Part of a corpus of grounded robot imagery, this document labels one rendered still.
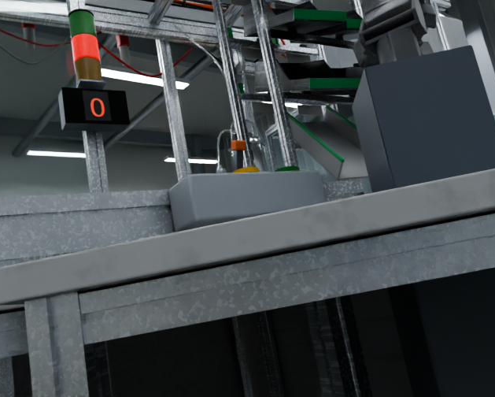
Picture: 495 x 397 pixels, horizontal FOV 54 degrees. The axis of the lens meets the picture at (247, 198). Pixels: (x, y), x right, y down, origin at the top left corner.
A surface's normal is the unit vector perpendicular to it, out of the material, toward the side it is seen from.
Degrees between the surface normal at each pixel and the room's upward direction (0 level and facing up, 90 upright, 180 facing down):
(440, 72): 90
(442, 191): 90
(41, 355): 90
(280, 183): 90
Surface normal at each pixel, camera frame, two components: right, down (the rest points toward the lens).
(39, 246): 0.49, -0.26
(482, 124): -0.09, -0.18
